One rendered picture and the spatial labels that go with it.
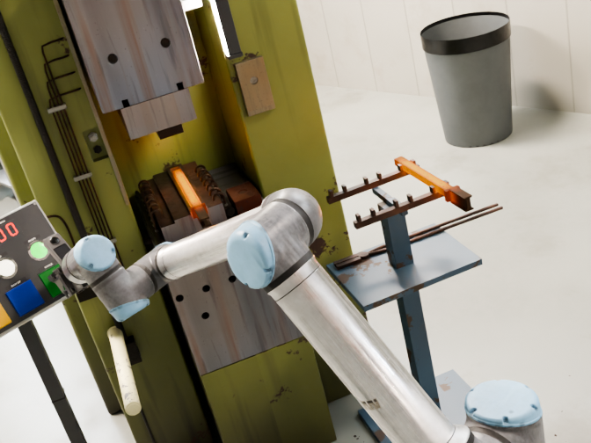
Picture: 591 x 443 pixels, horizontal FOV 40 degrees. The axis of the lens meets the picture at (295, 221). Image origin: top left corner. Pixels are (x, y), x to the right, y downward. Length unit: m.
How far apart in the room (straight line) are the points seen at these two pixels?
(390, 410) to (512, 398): 0.29
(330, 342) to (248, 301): 1.08
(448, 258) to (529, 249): 1.34
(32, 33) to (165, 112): 0.42
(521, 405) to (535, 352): 1.55
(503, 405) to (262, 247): 0.59
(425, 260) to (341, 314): 1.08
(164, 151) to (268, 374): 0.85
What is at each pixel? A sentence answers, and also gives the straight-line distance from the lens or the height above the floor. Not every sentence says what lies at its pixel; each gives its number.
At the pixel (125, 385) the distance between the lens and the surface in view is 2.46.
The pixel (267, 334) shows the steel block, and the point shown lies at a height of 0.53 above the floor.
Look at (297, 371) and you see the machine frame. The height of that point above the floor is 0.35.
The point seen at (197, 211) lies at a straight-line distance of 2.43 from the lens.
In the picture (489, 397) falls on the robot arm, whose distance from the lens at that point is 1.73.
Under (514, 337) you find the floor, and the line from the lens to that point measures 3.32.
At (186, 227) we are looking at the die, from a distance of 2.49.
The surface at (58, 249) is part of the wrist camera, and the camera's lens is 2.18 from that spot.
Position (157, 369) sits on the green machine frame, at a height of 0.42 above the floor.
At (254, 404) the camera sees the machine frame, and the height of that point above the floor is 0.28.
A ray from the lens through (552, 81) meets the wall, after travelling 5.25.
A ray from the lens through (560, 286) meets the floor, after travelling 3.59.
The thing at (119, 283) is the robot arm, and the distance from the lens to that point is 1.98.
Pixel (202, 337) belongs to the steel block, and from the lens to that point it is 2.61.
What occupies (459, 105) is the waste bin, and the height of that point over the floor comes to 0.28.
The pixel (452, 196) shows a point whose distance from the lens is 2.35.
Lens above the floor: 2.00
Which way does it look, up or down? 26 degrees down
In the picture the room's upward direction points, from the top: 14 degrees counter-clockwise
